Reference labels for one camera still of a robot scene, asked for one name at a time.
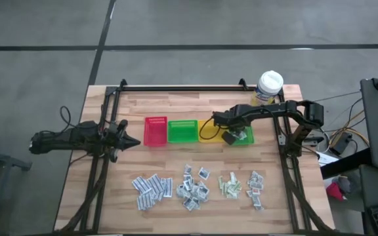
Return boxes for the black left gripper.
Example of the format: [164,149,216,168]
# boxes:
[105,119,142,163]

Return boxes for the yellow plastic slotted basket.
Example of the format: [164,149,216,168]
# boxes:
[198,119,229,144]

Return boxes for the green plastic slotted basket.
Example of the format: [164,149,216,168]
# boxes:
[223,125,255,146]
[167,119,200,144]

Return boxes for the red plastic slotted basket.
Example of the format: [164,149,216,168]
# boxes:
[143,116,168,147]

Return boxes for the Lysol wipes canister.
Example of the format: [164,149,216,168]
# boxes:
[250,70,284,108]

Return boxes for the white paper sheet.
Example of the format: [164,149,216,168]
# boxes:
[316,151,340,167]

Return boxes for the black electronics box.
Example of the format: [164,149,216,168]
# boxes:
[329,132,353,155]

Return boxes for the red cloth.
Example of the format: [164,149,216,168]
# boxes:
[325,182,346,201]

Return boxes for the grey metal stand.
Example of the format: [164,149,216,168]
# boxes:
[0,130,33,236]

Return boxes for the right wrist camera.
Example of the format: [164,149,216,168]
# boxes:
[220,130,238,146]

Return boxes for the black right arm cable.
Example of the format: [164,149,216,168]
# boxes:
[198,123,224,141]

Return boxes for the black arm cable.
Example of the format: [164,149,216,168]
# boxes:
[198,123,224,141]
[59,105,75,128]

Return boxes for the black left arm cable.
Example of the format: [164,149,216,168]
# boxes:
[59,105,75,128]

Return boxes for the yellow cable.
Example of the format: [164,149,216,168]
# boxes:
[327,109,370,148]

